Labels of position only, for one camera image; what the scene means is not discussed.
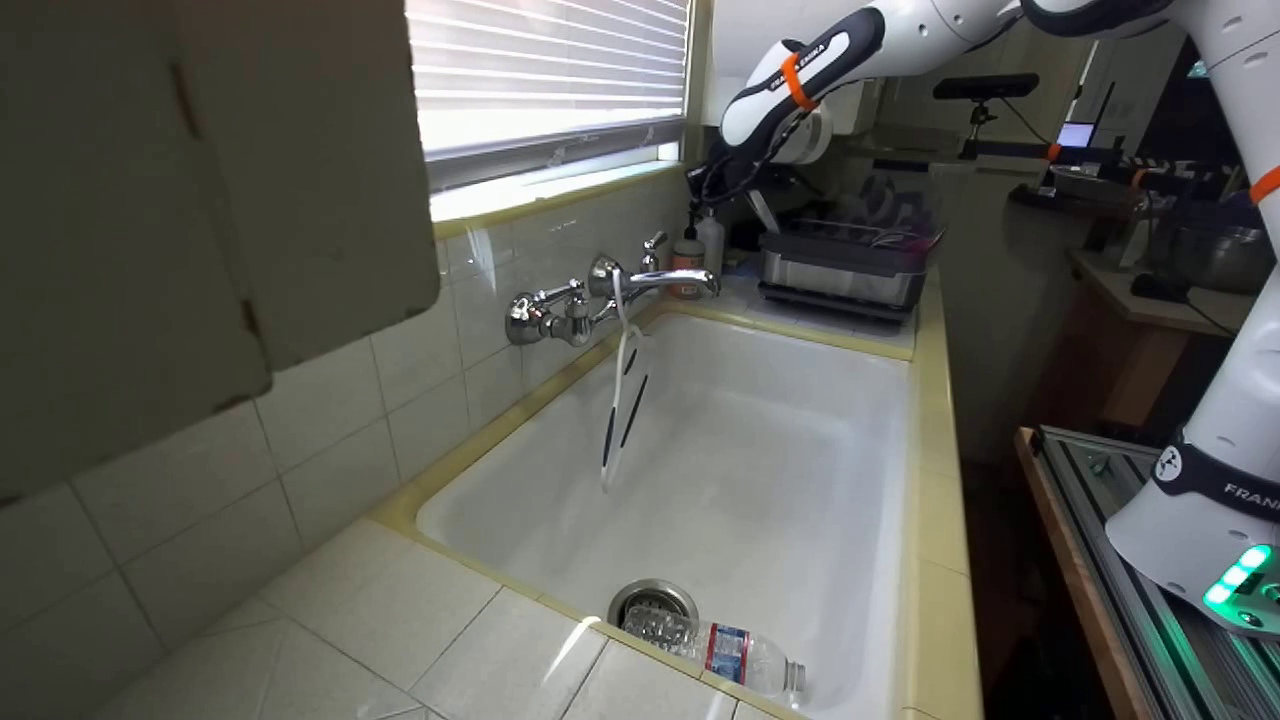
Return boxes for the dark dish rack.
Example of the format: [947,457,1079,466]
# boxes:
[753,185,942,326]

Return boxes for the clear plastic water bottle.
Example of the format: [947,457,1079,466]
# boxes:
[697,616,813,712]

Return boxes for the dark round appliance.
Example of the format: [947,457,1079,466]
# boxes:
[1149,185,1272,291]

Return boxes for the white sink basin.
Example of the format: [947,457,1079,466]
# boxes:
[412,309,929,720]

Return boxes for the aluminium frame robot table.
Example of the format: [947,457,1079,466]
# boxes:
[1012,418,1280,720]

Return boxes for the chrome wall faucet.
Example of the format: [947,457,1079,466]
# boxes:
[501,229,722,351]

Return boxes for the orange soap bottle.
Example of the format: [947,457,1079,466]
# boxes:
[666,217,707,299]

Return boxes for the wooden side desk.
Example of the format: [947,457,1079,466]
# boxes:
[1054,242,1265,431]

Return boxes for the small lit screen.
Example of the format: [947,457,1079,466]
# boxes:
[1051,116,1101,154]

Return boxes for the white window blinds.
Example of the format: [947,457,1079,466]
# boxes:
[403,0,699,170]

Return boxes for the beige wall cabinet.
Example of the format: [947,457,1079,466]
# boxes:
[0,0,446,507]

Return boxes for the white pump bottle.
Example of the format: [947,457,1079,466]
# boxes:
[697,203,731,278]

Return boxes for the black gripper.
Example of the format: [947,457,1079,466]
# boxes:
[684,130,774,229]

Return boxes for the white black hanging brush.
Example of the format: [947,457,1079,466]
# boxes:
[593,278,656,493]

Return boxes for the round metal sink drain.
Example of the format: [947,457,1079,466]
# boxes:
[604,576,705,654]

